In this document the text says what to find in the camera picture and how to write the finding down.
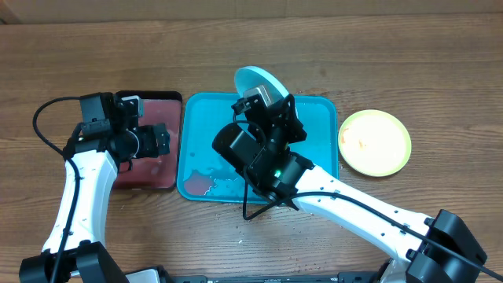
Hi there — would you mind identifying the black tray with pink water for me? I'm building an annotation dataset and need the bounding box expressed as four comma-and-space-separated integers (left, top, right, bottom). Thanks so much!
113, 90, 182, 190

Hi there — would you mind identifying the light blue plate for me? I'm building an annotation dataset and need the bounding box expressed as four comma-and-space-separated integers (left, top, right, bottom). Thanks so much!
234, 66, 289, 106

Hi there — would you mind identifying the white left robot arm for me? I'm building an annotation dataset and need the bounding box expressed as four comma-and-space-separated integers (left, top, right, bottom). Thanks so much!
19, 93, 171, 283

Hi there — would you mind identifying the teal plastic tray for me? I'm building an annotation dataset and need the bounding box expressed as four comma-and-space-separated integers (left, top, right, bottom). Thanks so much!
177, 93, 339, 204

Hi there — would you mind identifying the yellow-green plate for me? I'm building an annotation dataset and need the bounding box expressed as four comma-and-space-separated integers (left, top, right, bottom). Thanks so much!
338, 109, 412, 177

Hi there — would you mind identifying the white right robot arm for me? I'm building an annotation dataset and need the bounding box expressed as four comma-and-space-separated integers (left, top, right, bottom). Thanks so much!
212, 95, 490, 282

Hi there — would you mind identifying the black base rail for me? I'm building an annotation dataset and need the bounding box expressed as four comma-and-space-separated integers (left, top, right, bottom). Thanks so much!
126, 266, 377, 283

